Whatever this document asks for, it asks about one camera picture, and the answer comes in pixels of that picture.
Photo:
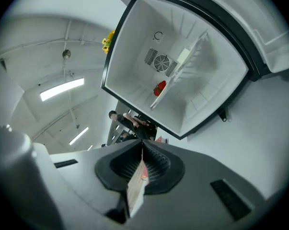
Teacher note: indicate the black mini fridge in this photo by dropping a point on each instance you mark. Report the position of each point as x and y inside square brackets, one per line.
[134, 80]

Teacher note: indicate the long ceiling light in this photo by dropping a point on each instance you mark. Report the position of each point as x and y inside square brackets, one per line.
[78, 135]
[61, 88]

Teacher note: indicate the white plate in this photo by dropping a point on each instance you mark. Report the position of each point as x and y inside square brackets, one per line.
[158, 100]

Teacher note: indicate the round ceiling lamp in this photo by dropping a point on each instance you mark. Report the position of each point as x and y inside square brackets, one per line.
[66, 53]

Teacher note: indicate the yellow sunflower bouquet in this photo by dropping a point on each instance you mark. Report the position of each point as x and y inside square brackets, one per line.
[107, 41]

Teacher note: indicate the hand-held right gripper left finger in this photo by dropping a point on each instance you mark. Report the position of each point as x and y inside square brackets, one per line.
[91, 176]

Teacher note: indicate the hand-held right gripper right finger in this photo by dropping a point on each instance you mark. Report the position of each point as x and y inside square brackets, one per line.
[194, 188]

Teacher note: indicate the clear fridge shelf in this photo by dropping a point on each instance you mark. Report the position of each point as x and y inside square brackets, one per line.
[194, 51]

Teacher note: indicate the pale butter block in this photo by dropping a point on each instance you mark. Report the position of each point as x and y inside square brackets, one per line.
[183, 55]

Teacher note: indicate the red strawberry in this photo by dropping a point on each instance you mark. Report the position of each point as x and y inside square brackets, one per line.
[156, 92]
[162, 84]

